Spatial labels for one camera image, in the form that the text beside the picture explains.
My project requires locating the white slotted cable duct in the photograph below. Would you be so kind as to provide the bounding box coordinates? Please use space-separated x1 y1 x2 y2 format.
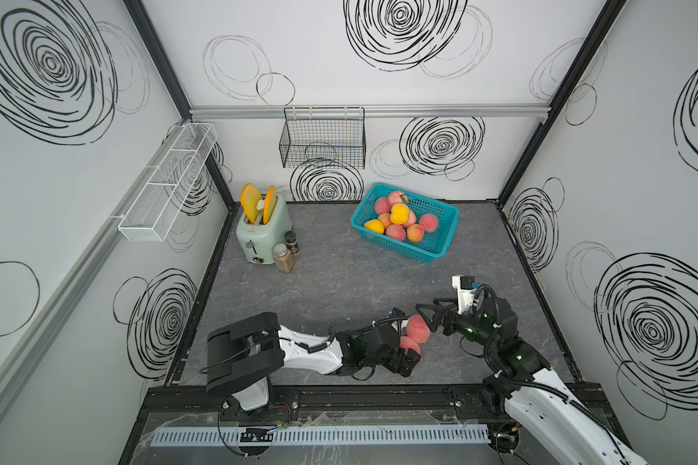
150 424 491 448

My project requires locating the mint green toaster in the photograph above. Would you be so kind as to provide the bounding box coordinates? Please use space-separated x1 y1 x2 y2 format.
236 196 293 265

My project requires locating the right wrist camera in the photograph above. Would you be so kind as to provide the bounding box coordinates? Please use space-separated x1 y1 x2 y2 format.
452 275 480 314

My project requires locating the yellow toast slice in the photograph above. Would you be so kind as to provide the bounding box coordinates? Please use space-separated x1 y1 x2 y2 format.
262 186 277 225
240 183 264 224

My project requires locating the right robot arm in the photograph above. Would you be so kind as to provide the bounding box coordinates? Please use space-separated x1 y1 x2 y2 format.
415 296 647 464

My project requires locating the black cap spice bottle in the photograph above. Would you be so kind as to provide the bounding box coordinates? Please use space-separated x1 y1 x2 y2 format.
284 231 300 257

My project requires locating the left yellow toast slice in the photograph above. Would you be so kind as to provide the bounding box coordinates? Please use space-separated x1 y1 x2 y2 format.
240 183 264 224

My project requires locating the black wire wall basket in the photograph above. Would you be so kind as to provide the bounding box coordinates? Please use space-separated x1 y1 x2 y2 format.
278 106 366 170

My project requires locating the orange peach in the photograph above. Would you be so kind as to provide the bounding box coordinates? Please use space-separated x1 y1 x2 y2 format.
377 212 392 230
406 223 426 243

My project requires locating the yellow pepper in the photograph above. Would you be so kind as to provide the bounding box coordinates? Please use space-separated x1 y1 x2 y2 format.
390 203 411 225
364 219 385 234

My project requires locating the white wire wall shelf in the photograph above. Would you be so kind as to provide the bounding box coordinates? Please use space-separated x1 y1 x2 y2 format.
118 122 217 242

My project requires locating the right yellow toast slice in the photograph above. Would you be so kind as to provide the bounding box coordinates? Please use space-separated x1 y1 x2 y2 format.
262 186 277 225

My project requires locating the silver cap spice jar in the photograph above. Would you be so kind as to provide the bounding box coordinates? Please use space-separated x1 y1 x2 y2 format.
273 243 295 274

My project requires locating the pink peach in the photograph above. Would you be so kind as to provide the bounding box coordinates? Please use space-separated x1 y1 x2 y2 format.
403 210 417 228
373 197 392 215
405 315 432 344
418 213 439 234
385 224 406 242
399 336 421 355
387 191 409 207

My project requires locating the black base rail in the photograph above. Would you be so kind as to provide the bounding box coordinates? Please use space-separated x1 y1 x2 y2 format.
220 382 606 420

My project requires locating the teal plastic basket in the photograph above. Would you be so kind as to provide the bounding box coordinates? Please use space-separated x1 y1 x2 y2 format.
350 183 460 263

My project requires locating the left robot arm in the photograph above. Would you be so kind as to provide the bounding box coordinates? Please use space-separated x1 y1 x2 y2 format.
200 312 421 412

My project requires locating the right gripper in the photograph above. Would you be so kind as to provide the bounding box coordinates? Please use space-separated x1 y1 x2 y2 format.
415 296 498 353

